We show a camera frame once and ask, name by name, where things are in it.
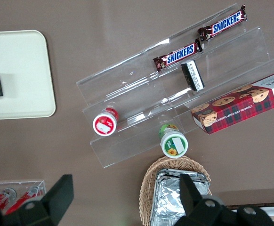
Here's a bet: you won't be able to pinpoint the stacked aluminium foil containers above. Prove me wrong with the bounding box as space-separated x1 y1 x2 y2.
150 168 211 226

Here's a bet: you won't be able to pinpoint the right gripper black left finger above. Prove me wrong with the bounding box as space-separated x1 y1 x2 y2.
0 174 74 226

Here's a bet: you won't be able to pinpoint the small black and white box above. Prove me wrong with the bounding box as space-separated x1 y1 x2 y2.
180 59 205 92

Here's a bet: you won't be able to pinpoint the clear acrylic stepped shelf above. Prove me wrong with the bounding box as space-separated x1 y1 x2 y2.
75 3 274 169

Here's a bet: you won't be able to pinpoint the Snickers chocolate bar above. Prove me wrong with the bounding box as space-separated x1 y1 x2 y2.
196 4 248 42
153 38 203 73

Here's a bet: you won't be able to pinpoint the clear acrylic bottle rack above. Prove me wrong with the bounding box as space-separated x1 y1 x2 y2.
0 179 47 226

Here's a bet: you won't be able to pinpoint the red tartan cookie box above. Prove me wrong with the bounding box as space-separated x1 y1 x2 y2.
190 68 274 135

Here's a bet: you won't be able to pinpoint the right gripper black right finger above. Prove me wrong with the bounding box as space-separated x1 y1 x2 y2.
178 173 238 226

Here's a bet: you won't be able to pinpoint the red lidded cup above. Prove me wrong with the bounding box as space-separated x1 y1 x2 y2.
92 107 120 137

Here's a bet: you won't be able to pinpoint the green lidded cup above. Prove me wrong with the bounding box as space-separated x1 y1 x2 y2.
158 123 189 159

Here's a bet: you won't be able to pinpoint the red cola bottle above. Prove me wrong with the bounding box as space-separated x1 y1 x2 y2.
0 187 17 211
4 185 45 215

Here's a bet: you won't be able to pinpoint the oval light wicker basket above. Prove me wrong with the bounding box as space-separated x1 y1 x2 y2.
138 155 213 226

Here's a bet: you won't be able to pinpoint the cream plastic tray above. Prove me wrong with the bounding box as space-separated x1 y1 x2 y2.
0 29 57 121

